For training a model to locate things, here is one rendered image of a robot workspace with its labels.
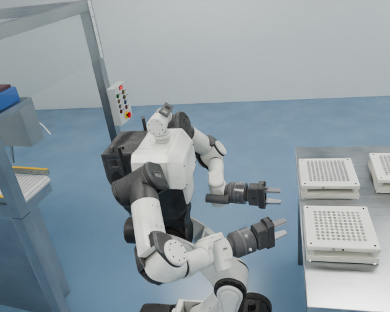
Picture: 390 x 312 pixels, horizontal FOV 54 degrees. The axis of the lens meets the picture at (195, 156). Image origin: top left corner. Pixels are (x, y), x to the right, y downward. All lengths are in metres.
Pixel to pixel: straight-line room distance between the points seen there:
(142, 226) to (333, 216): 0.79
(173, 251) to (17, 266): 1.57
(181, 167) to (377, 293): 0.76
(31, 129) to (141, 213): 1.11
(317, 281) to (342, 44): 4.00
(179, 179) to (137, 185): 0.20
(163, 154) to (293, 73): 3.99
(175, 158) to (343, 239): 0.67
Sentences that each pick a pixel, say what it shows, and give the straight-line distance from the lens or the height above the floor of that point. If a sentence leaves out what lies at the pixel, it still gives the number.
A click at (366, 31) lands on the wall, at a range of 5.14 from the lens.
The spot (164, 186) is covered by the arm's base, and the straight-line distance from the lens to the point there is 1.23.
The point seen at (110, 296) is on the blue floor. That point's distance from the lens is 2.67.
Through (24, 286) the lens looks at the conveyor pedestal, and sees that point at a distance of 2.64.
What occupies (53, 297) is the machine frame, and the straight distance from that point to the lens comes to 2.34.
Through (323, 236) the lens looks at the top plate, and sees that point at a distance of 1.49.
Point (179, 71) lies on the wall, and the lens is 5.31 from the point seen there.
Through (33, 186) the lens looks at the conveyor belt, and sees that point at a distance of 2.19.
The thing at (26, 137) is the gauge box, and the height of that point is 1.16.
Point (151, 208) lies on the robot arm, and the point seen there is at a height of 1.23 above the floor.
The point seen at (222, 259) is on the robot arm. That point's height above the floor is 0.99.
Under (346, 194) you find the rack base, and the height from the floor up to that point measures 0.87.
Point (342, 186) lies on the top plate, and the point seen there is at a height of 0.91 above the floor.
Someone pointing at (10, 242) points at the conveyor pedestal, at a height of 0.58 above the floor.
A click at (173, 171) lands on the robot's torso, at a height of 1.23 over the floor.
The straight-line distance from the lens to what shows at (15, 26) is 1.99.
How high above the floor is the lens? 1.88
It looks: 28 degrees down
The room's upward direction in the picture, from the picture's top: 8 degrees counter-clockwise
